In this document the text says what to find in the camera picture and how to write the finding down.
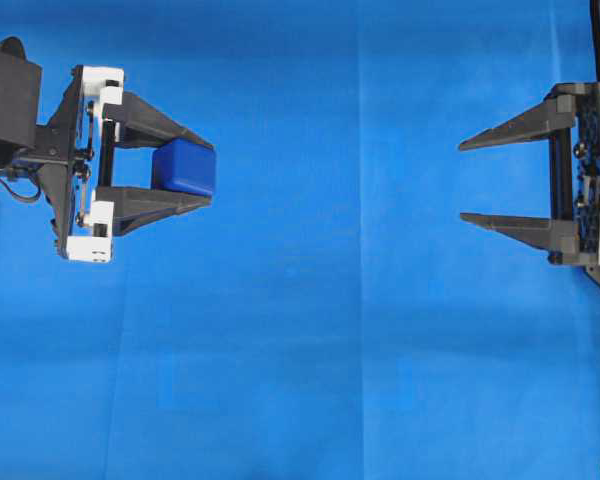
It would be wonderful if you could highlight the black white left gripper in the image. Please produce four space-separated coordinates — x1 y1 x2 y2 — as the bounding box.
34 65 214 263

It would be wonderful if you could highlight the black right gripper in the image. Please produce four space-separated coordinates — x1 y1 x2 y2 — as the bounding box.
458 83 600 265

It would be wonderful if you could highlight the blue block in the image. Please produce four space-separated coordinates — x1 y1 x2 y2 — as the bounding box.
151 139 216 197

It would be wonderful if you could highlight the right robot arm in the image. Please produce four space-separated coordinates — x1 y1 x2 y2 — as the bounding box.
459 1 600 287

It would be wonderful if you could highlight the left camera cable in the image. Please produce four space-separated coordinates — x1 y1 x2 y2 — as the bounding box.
0 169 44 205

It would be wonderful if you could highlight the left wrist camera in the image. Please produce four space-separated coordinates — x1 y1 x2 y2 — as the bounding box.
0 36 42 169

